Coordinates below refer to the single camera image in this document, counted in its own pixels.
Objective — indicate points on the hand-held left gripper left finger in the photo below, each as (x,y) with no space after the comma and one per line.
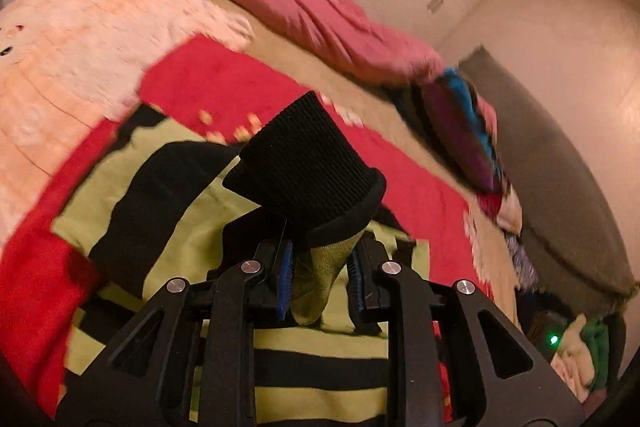
(284,279)

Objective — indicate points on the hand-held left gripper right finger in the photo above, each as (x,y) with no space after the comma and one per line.
(356,279)

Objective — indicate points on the yellow-green black striped sweater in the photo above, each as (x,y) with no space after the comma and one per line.
(310,167)

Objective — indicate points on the floral pillow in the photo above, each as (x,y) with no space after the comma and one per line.
(505,207)

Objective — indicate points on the dark patterned cloth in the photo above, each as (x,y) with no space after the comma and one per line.
(522,262)

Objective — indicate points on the colourful striped pillow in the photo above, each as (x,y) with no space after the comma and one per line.
(460,127)

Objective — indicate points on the dark device with green light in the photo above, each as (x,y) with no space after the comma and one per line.
(550,339)

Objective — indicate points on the beige bed sheet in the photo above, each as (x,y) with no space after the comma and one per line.
(325,72)

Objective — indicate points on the red floral blanket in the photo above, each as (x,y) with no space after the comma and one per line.
(200,72)

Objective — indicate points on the grey padded headboard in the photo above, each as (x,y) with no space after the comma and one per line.
(550,167)

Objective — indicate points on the green cloth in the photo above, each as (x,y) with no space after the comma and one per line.
(597,347)

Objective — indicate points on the pink pillow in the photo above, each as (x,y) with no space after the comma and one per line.
(325,17)

